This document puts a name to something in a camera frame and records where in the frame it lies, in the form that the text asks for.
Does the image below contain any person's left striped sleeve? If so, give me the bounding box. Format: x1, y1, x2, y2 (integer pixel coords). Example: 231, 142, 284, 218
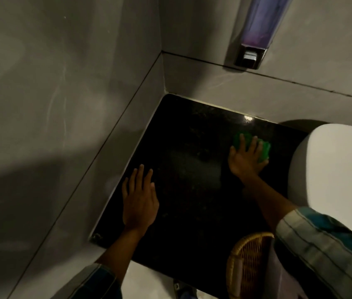
51, 263, 123, 299

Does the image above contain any person's striped sleeve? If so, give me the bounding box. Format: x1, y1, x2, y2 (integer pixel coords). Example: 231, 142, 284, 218
51, 263, 123, 299
274, 207, 352, 299

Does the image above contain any person's right hand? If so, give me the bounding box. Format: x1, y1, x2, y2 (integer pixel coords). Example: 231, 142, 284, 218
228, 133, 270, 184

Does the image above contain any woven wicker basket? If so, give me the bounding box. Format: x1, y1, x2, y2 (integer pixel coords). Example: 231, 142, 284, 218
226, 232, 276, 299

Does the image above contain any person's right striped sleeve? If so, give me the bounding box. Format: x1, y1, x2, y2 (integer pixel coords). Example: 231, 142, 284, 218
274, 207, 352, 299

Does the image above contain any wall-mounted soap dispenser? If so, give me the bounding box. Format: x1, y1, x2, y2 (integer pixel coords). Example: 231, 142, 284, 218
224, 0, 295, 71

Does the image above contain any green scrubbing sponge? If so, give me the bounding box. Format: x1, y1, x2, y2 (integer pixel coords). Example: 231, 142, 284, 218
233, 132, 272, 164

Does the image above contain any person's left forearm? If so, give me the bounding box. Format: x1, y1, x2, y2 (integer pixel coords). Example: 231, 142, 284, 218
96, 227, 143, 288

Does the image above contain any person's right forearm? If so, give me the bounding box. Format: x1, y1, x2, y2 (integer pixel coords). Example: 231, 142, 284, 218
241, 175, 298, 234

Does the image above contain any person's left hand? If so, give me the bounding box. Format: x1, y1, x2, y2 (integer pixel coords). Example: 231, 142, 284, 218
121, 164, 160, 233

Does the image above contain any white ceramic sink basin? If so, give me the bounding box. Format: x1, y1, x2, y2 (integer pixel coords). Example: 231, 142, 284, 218
287, 123, 352, 238

